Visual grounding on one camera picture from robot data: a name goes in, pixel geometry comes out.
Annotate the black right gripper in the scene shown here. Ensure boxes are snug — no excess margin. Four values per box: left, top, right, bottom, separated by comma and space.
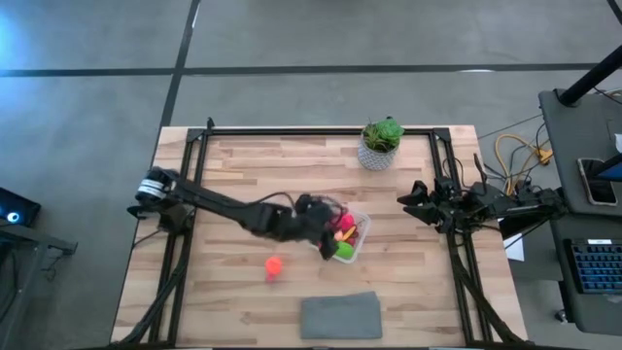
397, 177, 470, 234

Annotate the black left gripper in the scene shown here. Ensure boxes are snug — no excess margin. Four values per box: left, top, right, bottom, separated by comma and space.
291, 192, 344, 263

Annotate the clear plastic tupperware container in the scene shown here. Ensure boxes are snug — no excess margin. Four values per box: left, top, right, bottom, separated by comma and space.
308, 207, 372, 265

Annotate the orange toy pumpkin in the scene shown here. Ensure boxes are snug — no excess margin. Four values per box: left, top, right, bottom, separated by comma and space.
264, 256, 285, 277

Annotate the potted succulent in patterned pot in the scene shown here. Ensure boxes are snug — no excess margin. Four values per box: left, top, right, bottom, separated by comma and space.
357, 116, 405, 172

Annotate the gray folded cloth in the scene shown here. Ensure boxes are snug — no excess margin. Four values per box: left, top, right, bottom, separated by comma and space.
299, 291, 384, 340

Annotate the white paper sheet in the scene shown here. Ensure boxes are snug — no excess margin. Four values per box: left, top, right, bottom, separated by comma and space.
504, 232, 526, 263

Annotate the gray side desk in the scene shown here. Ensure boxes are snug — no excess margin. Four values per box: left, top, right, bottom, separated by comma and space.
537, 88, 622, 336

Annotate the black smartphone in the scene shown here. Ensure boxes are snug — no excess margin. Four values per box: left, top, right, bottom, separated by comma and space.
576, 157, 619, 207

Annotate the backlit black keyboard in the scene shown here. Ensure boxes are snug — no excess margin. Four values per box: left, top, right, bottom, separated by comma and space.
570, 240, 622, 296

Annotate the black pole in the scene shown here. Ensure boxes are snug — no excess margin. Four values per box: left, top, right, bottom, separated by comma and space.
557, 46, 622, 107

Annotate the gray metal stand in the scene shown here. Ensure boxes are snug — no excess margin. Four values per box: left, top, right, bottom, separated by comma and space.
0, 226, 79, 350

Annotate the black device with blue light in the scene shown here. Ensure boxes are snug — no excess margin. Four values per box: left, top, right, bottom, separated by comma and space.
0, 187, 43, 228

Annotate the yellow cable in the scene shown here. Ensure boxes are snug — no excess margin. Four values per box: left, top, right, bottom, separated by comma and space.
494, 133, 554, 195

